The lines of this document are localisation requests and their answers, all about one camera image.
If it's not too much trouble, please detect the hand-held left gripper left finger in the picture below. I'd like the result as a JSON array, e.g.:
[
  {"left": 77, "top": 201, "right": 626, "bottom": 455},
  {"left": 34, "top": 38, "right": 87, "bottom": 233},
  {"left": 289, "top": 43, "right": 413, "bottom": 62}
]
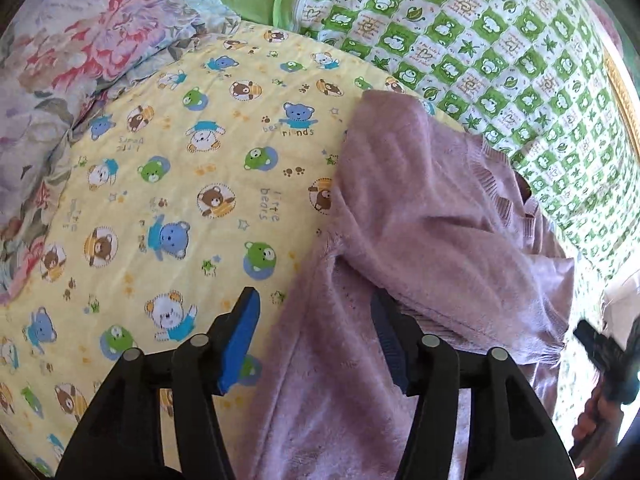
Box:
[{"left": 55, "top": 286, "right": 262, "bottom": 480}]

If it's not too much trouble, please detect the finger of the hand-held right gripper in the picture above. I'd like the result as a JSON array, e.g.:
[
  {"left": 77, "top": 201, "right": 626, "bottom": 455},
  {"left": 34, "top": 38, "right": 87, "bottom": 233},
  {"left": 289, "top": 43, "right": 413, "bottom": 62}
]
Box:
[{"left": 573, "top": 320, "right": 613, "bottom": 370}]

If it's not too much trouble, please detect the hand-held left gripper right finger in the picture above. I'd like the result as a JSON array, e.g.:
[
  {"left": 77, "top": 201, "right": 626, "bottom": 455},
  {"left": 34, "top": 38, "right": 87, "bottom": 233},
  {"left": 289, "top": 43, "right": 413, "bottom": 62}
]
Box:
[{"left": 370, "top": 290, "right": 577, "bottom": 480}]

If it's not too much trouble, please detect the purple knit sweater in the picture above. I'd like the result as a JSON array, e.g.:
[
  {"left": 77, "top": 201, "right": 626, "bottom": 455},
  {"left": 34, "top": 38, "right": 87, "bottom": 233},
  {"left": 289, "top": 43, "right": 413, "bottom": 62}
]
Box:
[{"left": 235, "top": 89, "right": 576, "bottom": 480}]

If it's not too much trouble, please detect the person's right hand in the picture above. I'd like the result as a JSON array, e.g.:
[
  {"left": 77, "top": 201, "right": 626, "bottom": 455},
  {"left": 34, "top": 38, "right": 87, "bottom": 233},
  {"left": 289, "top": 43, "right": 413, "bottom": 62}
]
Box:
[{"left": 571, "top": 389, "right": 623, "bottom": 453}]

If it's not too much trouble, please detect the white cloth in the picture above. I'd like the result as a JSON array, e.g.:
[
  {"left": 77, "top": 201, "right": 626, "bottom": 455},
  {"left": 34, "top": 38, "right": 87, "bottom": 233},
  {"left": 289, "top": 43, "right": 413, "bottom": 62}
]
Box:
[{"left": 601, "top": 269, "right": 640, "bottom": 333}]

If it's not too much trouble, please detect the yellow bear print bedsheet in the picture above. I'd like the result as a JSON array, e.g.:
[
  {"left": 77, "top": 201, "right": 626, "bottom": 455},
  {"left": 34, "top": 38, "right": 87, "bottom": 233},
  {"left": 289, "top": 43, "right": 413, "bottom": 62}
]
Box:
[{"left": 0, "top": 25, "right": 451, "bottom": 478}]

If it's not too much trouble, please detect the green frog checkered quilt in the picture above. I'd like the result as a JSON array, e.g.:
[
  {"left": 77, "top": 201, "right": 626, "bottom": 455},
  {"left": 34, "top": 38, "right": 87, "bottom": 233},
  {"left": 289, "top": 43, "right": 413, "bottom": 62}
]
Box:
[{"left": 192, "top": 0, "right": 640, "bottom": 283}]

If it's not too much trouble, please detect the purple floral quilt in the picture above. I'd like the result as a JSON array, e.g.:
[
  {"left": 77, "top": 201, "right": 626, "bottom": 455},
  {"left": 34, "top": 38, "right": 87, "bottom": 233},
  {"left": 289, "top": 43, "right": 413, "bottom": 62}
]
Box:
[{"left": 0, "top": 0, "right": 243, "bottom": 306}]

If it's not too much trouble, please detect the gold picture frame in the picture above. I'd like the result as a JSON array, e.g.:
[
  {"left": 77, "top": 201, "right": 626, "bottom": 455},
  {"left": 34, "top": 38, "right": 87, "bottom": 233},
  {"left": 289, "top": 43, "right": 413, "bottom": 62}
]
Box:
[{"left": 601, "top": 42, "right": 640, "bottom": 173}]

